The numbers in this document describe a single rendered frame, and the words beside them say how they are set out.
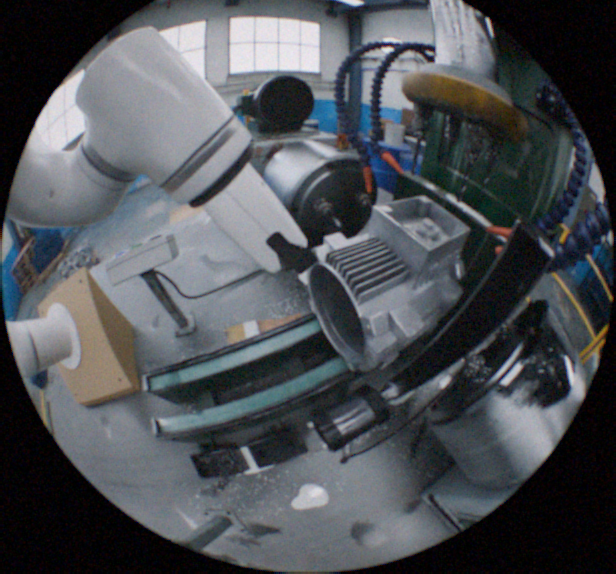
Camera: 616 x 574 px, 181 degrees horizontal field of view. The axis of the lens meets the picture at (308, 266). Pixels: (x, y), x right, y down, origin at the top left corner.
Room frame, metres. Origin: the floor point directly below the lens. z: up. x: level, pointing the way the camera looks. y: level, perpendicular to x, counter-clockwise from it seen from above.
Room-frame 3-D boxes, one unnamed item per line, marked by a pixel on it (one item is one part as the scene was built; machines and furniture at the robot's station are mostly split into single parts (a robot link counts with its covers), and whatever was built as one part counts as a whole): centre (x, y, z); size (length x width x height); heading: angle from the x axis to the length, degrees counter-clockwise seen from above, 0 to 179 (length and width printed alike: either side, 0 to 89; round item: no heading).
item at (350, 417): (0.06, -0.22, 0.92); 0.45 x 0.13 x 0.24; 118
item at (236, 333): (0.26, 0.11, 0.80); 0.21 x 0.05 x 0.01; 109
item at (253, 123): (0.78, 0.16, 1.16); 0.33 x 0.26 x 0.42; 28
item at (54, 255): (1.34, 5.69, 0.39); 1.20 x 0.80 x 0.79; 131
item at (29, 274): (0.82, 7.22, 0.45); 1.26 x 0.86 x 0.89; 123
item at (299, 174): (0.54, 0.00, 1.04); 0.37 x 0.25 x 0.25; 28
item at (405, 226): (0.23, -0.16, 1.11); 0.12 x 0.11 x 0.07; 116
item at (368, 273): (0.21, -0.13, 1.01); 0.20 x 0.19 x 0.19; 116
